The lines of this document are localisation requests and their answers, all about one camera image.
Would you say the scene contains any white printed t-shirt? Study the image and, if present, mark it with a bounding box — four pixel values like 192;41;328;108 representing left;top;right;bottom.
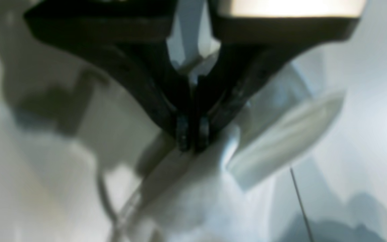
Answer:
0;0;344;242

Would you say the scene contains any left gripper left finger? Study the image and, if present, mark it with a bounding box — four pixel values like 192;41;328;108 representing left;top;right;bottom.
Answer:
24;0;191;152

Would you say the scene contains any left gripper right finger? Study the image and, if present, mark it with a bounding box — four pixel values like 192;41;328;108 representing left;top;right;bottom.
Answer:
195;0;367;151

